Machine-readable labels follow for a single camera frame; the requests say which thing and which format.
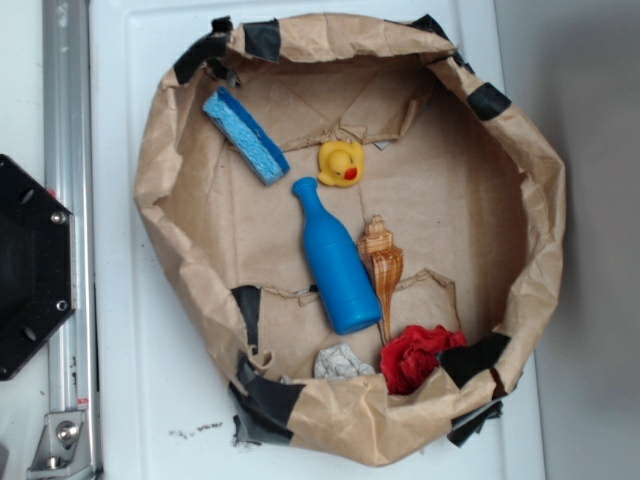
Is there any blue sponge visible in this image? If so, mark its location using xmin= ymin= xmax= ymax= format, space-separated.
xmin=203 ymin=87 xmax=290 ymax=186

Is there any brown paper bag bin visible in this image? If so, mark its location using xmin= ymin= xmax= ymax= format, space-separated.
xmin=134 ymin=13 xmax=566 ymax=466

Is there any blue plastic bottle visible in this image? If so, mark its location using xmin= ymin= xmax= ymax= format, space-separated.
xmin=292 ymin=177 xmax=383 ymax=335

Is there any brown striped spiral seashell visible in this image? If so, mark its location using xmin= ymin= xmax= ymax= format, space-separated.
xmin=357 ymin=215 xmax=404 ymax=345

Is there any yellow rubber duck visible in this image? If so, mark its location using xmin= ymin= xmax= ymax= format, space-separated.
xmin=317 ymin=141 xmax=365 ymax=188

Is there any grey crumpled paper ball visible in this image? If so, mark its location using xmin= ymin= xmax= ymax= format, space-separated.
xmin=313 ymin=343 xmax=376 ymax=380

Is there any red crumpled cloth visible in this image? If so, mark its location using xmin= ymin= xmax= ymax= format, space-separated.
xmin=380 ymin=325 xmax=467 ymax=395

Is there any aluminium extrusion rail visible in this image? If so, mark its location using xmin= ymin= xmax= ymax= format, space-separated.
xmin=42 ymin=1 xmax=103 ymax=479

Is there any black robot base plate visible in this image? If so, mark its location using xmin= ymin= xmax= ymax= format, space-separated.
xmin=1 ymin=155 xmax=75 ymax=381

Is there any metal corner bracket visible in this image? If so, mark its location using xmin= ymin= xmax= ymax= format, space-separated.
xmin=26 ymin=411 xmax=95 ymax=479

